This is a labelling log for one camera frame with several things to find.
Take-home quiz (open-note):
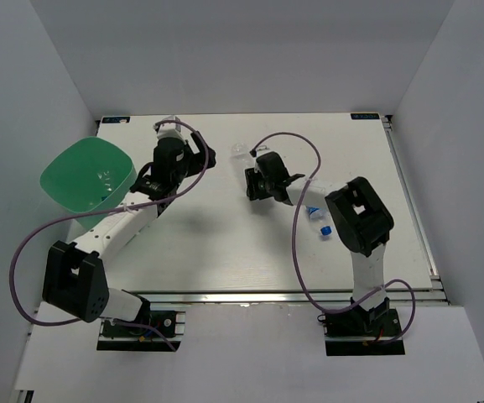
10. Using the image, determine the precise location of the clear bottle without label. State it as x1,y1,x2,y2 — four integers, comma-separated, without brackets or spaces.
231,143,254,175

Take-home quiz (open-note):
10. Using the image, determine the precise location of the blue label bottle white cap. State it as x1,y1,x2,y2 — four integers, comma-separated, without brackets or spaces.
97,170,113,201

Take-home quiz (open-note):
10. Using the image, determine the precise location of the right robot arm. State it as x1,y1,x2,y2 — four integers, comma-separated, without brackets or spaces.
245,149,394,335

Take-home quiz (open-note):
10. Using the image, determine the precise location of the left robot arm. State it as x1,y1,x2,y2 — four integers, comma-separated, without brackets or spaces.
42,120,216,335

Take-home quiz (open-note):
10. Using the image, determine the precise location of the green plastic bin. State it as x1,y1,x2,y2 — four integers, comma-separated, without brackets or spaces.
39,137,137,215

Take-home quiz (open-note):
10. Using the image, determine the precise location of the left blue table sticker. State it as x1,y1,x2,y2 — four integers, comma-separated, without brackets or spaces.
101,116,130,124

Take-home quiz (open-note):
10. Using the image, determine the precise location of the blue table sticker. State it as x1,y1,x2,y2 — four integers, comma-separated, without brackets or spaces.
101,116,130,124
350,113,380,120

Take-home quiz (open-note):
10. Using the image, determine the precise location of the right blue table sticker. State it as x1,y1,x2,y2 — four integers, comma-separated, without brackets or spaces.
350,113,380,120

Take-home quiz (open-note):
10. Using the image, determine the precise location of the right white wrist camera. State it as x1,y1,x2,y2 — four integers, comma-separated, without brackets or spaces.
249,144,272,167

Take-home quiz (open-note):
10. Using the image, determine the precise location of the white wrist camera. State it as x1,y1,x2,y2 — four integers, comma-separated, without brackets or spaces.
154,115,185,146
249,144,272,167

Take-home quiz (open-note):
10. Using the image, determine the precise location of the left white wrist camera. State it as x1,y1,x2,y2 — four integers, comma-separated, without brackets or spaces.
154,115,185,146

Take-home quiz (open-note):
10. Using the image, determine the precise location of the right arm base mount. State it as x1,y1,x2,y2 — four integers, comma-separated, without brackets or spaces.
317,297,405,357

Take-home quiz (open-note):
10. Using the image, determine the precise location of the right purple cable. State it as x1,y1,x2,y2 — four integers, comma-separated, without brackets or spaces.
251,132,417,346

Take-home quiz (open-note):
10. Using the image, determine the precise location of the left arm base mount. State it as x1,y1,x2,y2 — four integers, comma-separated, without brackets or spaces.
96,306,186,353

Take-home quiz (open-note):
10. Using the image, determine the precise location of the aluminium table frame rail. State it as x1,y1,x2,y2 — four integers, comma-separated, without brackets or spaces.
48,113,452,306

